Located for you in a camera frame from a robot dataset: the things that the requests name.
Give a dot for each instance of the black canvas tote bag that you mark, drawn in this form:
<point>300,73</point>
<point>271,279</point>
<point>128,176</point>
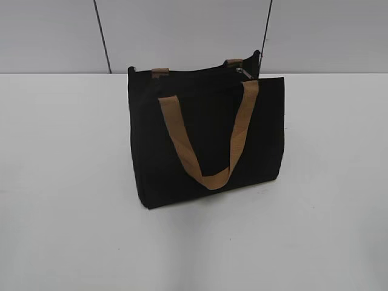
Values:
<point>209,101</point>

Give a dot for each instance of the silver zipper pull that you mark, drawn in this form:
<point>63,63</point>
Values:
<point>245,73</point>

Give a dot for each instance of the tan front bag handle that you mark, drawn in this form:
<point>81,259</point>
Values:
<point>174,122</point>

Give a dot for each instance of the tan bag handle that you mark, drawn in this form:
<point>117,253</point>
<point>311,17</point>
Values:
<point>229,63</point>
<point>174,122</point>

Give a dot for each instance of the tan rear bag handle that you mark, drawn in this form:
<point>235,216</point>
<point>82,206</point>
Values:
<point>229,63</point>

